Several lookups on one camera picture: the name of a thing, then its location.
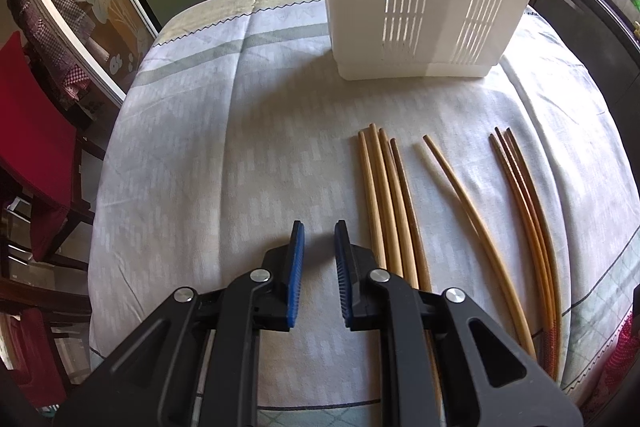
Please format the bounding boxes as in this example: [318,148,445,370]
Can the person's red patterned clothing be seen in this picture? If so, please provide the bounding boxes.
[590,317,640,408]

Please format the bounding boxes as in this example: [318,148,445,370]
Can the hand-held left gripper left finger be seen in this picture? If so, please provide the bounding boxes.
[55,220,306,427]

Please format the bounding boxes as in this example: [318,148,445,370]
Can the checkered purple apron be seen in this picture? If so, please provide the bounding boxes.
[5,0,96,108]

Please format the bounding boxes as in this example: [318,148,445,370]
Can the medium brown wooden chopstick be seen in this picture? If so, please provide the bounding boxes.
[390,138,443,410]

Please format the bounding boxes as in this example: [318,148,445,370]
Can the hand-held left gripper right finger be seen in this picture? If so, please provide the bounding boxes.
[334,219,583,427]

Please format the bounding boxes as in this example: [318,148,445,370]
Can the long light bamboo chopstick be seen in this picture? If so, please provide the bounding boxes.
[422,134,537,359]

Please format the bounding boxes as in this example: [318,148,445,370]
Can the dark sink base cabinet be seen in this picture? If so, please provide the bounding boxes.
[530,0,640,82]

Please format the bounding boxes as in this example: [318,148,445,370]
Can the dark reddish brown chopstick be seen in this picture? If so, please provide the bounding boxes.
[494,126,558,378]
[489,133,553,375]
[505,128,565,380]

